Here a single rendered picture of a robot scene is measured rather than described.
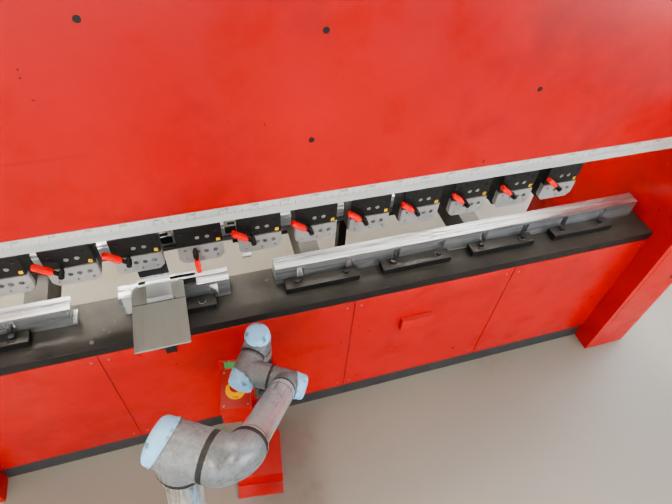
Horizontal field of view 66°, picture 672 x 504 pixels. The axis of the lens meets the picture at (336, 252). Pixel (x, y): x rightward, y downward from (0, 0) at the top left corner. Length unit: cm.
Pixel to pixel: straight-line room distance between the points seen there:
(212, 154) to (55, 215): 48
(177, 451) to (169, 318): 75
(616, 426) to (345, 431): 140
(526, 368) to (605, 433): 48
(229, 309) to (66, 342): 57
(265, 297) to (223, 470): 96
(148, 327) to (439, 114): 117
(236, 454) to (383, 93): 103
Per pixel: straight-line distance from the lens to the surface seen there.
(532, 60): 175
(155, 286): 194
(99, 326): 206
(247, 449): 119
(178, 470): 120
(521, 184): 211
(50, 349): 206
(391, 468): 266
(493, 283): 237
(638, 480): 307
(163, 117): 145
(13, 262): 182
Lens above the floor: 250
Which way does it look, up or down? 49 degrees down
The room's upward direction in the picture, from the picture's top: 5 degrees clockwise
